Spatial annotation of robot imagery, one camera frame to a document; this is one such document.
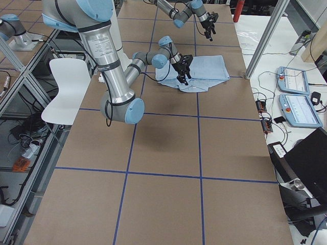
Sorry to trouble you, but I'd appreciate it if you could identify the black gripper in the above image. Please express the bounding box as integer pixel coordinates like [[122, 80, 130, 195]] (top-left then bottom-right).
[[172, 55, 193, 85], [199, 12, 219, 41]]

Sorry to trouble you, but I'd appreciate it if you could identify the light blue button-up shirt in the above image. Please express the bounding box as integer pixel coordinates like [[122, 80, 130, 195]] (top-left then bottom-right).
[[155, 55, 230, 93]]

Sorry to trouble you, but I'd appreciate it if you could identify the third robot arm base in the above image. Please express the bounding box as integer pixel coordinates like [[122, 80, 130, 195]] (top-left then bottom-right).
[[1, 14, 44, 51]]

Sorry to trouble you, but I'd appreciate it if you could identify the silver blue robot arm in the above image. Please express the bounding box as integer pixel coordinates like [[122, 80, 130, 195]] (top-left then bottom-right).
[[42, 1, 193, 124], [144, 0, 219, 41]]

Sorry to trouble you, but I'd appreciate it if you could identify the clear plastic bag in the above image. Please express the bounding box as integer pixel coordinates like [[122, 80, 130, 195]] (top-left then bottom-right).
[[237, 30, 260, 50]]

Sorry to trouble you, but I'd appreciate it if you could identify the red cylinder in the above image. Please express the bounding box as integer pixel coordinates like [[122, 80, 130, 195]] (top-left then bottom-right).
[[233, 0, 245, 23]]

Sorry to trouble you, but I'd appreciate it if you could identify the upper blue teach pendant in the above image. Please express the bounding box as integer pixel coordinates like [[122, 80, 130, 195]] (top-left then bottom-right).
[[277, 66, 310, 95]]

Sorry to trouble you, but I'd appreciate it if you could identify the blue teach pendant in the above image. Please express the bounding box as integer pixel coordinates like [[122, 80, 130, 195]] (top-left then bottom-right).
[[277, 66, 310, 95], [278, 93, 323, 129]]

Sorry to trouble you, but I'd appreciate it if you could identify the white paper sheet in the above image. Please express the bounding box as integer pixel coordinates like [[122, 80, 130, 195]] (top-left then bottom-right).
[[41, 58, 91, 125]]

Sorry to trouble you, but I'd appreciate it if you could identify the lower blue teach pendant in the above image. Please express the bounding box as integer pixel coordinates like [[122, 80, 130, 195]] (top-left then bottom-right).
[[278, 93, 323, 129]]

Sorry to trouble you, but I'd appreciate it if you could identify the black labelled box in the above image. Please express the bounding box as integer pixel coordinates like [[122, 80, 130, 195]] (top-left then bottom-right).
[[267, 141, 287, 164]]

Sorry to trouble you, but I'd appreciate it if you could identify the black laptop computer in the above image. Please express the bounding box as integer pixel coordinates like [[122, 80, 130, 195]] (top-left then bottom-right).
[[284, 128, 326, 204]]

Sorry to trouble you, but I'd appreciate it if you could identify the grey aluminium frame post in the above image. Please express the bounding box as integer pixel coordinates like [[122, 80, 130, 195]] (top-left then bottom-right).
[[244, 0, 290, 80]]

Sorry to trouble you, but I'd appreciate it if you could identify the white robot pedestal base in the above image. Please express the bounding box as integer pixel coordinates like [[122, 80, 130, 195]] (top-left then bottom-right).
[[110, 0, 132, 71]]

